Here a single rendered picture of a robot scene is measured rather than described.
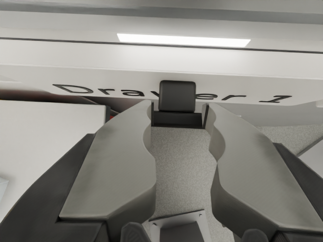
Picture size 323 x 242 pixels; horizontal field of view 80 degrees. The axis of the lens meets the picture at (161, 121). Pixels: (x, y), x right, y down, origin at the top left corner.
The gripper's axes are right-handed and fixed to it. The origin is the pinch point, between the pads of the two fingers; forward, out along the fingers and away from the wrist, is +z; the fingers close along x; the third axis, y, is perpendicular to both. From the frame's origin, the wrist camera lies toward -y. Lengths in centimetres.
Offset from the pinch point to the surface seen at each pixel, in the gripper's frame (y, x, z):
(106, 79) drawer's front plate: 0.0, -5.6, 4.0
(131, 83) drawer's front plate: 0.5, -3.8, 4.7
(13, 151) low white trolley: 14.7, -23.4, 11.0
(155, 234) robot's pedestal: 97, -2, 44
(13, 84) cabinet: 5.3, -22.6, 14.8
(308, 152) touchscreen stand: 59, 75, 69
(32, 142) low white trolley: 13.5, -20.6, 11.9
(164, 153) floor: 64, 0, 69
